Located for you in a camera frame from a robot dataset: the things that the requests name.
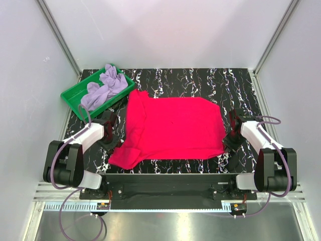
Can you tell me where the aluminium frame profile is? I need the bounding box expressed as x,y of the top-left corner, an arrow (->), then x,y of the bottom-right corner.
35,0 -> 82,78
253,0 -> 300,76

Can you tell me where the lavender t shirt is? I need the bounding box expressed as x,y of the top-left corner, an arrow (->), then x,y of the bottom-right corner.
81,64 -> 128,111

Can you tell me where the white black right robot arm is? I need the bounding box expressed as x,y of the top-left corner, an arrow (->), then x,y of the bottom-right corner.
222,108 -> 297,199

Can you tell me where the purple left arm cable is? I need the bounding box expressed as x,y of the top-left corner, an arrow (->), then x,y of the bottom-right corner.
51,104 -> 108,239

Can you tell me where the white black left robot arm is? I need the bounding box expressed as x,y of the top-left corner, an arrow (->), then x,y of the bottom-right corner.
43,111 -> 119,199

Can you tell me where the right orange connector box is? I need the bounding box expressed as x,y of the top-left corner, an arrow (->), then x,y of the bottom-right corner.
230,202 -> 247,219

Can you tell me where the grey slotted cable duct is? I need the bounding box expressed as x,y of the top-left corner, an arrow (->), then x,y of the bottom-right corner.
44,201 -> 231,213

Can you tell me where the red t shirt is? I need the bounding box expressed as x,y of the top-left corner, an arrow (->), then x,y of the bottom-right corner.
109,90 -> 226,170

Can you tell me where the aluminium frame profile left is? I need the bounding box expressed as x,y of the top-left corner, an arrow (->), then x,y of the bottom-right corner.
35,0 -> 82,78

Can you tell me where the left small circuit board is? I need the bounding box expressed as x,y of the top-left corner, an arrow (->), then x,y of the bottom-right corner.
96,202 -> 110,210

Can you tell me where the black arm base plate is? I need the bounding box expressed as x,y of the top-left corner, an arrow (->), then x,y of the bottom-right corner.
80,174 -> 256,207

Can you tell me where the green plastic bin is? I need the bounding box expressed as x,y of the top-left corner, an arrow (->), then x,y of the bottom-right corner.
61,64 -> 135,122

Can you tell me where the aluminium front rail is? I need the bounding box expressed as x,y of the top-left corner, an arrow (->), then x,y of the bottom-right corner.
33,182 -> 306,203

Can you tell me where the aluminium frame profile right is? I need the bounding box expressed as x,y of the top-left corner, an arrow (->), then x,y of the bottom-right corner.
253,0 -> 300,76

